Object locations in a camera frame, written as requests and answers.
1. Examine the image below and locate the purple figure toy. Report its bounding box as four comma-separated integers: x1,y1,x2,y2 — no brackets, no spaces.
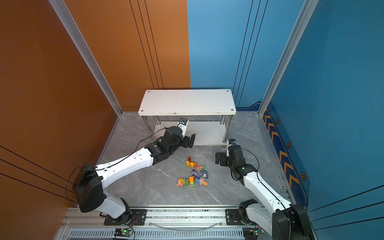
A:
191,170,201,178

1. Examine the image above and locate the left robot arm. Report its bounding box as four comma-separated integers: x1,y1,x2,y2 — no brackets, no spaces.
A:
73,126,196,225

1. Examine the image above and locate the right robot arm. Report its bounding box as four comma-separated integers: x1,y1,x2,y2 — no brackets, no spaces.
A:
215,145,315,240

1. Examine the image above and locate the orange yellow duck toy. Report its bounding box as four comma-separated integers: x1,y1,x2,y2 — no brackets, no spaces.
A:
186,157,198,169

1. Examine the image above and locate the pink green toy car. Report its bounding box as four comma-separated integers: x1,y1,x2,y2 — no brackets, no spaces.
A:
196,165,206,173

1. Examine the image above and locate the pink yellow bear toy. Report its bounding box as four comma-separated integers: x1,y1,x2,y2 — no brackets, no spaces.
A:
177,178,189,187

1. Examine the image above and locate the blue Stitch ice-cream toy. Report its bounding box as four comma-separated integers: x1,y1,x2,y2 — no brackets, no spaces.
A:
196,170,209,187

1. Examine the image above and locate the white two-tier shelf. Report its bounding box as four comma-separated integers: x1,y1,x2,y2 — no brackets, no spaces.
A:
138,89,237,146

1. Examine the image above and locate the green orange toy truck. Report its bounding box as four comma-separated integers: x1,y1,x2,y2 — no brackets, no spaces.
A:
188,176,195,188

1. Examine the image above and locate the right green circuit board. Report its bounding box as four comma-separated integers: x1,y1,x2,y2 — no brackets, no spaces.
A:
243,228,262,240

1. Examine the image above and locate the green circuit board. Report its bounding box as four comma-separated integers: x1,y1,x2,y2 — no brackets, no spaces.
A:
243,228,262,240
114,228,135,239

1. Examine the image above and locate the left green circuit board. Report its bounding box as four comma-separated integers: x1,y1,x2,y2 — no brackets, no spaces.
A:
114,228,135,239

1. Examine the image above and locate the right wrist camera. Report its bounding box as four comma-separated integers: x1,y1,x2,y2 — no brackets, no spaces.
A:
227,139,237,151

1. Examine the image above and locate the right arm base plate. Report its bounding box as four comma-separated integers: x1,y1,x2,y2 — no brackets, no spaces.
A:
225,209,256,226

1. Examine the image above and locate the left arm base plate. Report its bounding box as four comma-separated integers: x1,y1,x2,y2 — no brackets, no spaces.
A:
104,209,147,227

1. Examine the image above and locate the aluminium rail frame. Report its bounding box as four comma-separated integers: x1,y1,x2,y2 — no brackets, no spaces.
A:
53,205,307,240

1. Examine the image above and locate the left aluminium corner post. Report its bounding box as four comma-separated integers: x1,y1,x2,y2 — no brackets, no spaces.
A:
49,0,124,117

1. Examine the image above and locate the aluminium corner post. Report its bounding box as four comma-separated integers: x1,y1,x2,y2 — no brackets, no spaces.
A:
49,0,124,117
258,0,319,118

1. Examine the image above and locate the right aluminium corner post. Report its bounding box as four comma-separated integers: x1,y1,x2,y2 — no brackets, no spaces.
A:
258,0,319,118

